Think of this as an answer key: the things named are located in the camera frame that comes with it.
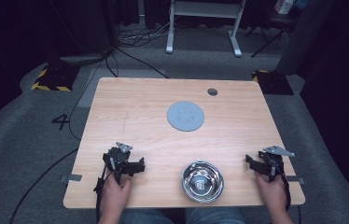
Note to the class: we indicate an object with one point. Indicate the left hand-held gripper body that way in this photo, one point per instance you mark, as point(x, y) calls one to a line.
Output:
point(118, 157)

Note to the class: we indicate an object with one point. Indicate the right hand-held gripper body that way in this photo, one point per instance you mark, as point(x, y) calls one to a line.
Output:
point(273, 161)

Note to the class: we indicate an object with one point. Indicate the person's right hand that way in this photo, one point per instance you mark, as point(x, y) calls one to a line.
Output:
point(272, 194)

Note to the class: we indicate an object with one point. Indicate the person's left hand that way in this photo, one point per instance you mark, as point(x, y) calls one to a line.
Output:
point(115, 193)

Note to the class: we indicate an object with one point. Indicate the grey tape strip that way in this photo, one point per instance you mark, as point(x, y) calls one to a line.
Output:
point(297, 179)
point(71, 178)

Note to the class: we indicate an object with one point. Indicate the person's left leg in jeans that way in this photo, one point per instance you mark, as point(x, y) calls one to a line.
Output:
point(146, 216)

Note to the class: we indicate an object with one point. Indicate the shiny steel bowl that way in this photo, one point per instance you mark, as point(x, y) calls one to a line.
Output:
point(202, 182)

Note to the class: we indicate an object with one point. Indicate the grey round mat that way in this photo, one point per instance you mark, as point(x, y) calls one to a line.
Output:
point(185, 116)

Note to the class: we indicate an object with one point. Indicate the black yellow striped floor plate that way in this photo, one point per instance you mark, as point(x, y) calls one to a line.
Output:
point(272, 82)
point(56, 78)

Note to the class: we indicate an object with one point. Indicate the black tripod stand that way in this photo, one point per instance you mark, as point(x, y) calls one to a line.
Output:
point(270, 34)

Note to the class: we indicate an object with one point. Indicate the white cardboard box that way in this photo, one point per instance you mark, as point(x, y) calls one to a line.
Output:
point(284, 6)

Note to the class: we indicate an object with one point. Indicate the white metal desk frame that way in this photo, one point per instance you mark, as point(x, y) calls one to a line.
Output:
point(205, 9)

